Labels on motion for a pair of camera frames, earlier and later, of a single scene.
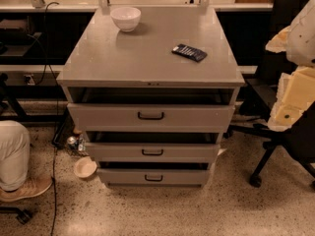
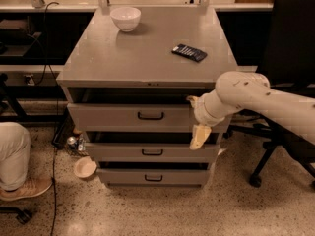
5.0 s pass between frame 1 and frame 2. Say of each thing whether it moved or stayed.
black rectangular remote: stayed
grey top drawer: stayed
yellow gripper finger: moved
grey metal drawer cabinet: stayed
